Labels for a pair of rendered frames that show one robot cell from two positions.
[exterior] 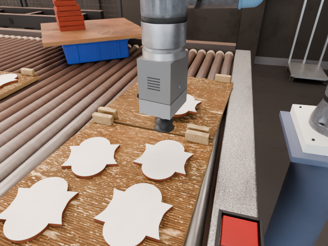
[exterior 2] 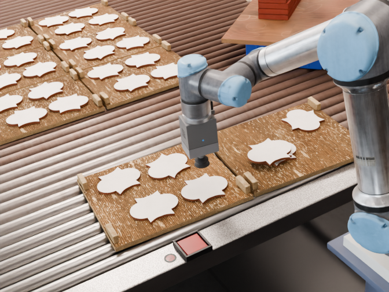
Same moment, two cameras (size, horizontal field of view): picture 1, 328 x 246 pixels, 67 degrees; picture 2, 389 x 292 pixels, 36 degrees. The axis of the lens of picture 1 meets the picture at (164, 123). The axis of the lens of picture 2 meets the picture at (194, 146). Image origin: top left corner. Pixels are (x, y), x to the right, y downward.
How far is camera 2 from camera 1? 1.31 m
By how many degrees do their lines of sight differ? 40
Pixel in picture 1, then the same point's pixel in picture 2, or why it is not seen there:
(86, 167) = (157, 171)
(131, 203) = (156, 201)
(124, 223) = (144, 208)
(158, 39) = (183, 110)
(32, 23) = not seen: outside the picture
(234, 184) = (231, 226)
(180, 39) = (196, 113)
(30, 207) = (114, 179)
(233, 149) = (268, 207)
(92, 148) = (172, 161)
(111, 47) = not seen: hidden behind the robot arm
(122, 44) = not seen: hidden behind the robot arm
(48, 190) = (128, 175)
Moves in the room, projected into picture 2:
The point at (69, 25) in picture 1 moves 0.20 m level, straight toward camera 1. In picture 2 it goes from (269, 13) to (252, 33)
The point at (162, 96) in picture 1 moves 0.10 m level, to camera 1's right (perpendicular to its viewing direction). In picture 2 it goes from (186, 142) to (214, 156)
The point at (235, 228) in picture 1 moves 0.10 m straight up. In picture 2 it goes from (193, 241) to (189, 210)
